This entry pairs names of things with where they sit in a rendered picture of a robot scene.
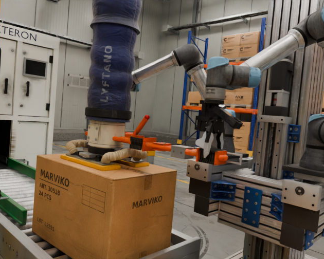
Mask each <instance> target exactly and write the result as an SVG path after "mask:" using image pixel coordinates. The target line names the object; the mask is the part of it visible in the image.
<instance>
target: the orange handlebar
mask: <svg viewBox="0 0 324 259"><path fill-rule="evenodd" d="M87 134H88V131H86V132H85V135H87ZM132 134H133V133H130V132H125V137H123V136H121V137H116V136H114V137H113V138H112V139H113V140H114V141H118V142H123V143H128V144H130V139H129V138H130V136H131V135H132ZM145 146H146V147H150V148H153V150H157V151H164V152H165V151H169V152H170V151H171V146H172V145H171V144H170V143H165V142H152V143H150V142H146V144H145ZM196 152H197V150H196V149H192V150H189V149H186V150H185V154H186V155H190V156H195V157H196ZM227 160H228V156H227V155H220V156H219V161H227Z"/></svg>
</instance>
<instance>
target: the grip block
mask: <svg viewBox="0 0 324 259"><path fill-rule="evenodd" d="M156 140H157V138H151V137H145V136H130V149H136V150H141V149H142V151H143V152H146V151H155V150H153V148H150V147H146V146H145V144H146V142H150V143H152V142H156Z"/></svg>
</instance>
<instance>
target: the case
mask: <svg viewBox="0 0 324 259"><path fill-rule="evenodd" d="M69 154H70V153H69ZM60 155H64V154H48V155H37V164H36V173H35V188H34V203H33V218H32V232H33V233H35V234H36V235H38V236H39V237H41V238H42V239H44V240H45V241H47V242H48V243H50V244H51V245H53V246H54V247H56V248H57V249H59V250H60V251H62V252H63V253H65V254H66V255H68V256H69V257H71V258H72V259H139V258H142V257H145V256H147V255H150V254H152V253H155V252H157V251H160V250H163V249H166V248H168V247H170V244H171V232H172V221H173V210H174V199H175V188H176V177H177V170H174V169H170V168H165V167H162V166H157V165H153V164H149V166H143V167H138V168H134V167H131V166H128V165H124V164H119V163H116V162H112V161H111V163H114V164H117V165H120V166H121V167H120V169H119V170H111V171H101V170H97V169H94V168H90V167H88V166H84V165H81V164H78V163H74V162H71V161H68V160H65V159H61V158H60Z"/></svg>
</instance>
